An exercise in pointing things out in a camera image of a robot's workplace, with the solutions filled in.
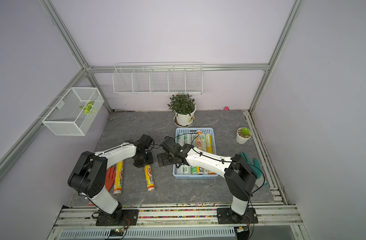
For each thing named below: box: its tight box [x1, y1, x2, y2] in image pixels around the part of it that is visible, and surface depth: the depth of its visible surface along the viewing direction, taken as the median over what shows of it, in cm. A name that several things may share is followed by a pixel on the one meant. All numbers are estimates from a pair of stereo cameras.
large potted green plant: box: [167, 94, 197, 127], surface depth 103 cm
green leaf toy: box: [79, 100, 94, 115], surface depth 84 cm
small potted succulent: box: [236, 127, 252, 145], surface depth 98 cm
